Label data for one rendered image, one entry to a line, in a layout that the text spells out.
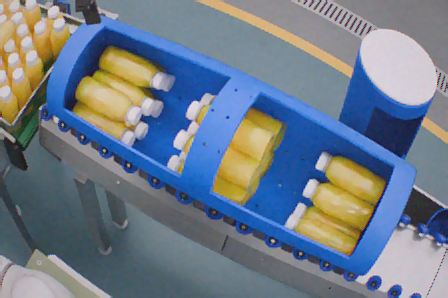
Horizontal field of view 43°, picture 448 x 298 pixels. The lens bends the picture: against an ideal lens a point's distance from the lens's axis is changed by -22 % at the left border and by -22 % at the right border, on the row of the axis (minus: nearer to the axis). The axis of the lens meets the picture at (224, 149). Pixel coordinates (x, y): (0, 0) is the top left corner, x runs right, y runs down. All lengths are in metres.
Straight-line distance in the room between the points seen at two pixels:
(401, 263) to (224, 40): 1.74
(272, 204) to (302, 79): 1.44
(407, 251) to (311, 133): 0.43
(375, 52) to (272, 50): 1.30
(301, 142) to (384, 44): 0.45
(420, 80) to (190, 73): 0.66
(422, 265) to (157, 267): 1.24
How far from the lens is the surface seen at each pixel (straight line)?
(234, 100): 1.40
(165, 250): 2.57
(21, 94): 1.74
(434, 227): 2.64
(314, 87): 2.98
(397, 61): 1.84
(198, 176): 1.42
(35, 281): 1.16
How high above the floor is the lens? 2.40
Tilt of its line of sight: 60 degrees down
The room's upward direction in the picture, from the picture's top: 7 degrees clockwise
